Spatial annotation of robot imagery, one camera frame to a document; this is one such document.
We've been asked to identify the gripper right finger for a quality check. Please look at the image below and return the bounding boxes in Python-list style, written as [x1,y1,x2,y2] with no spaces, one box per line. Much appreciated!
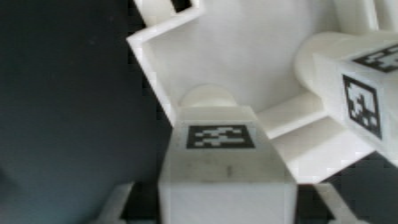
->
[314,183,369,224]

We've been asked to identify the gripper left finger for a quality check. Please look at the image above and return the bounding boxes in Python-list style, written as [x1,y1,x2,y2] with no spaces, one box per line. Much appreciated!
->
[86,182,134,224]

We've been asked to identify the white chair leg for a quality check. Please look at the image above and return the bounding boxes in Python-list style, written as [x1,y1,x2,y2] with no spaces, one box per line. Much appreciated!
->
[157,85,296,224]
[294,31,398,167]

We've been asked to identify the white chair seat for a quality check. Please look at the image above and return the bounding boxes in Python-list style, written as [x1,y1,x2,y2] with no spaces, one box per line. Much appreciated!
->
[127,0,398,184]

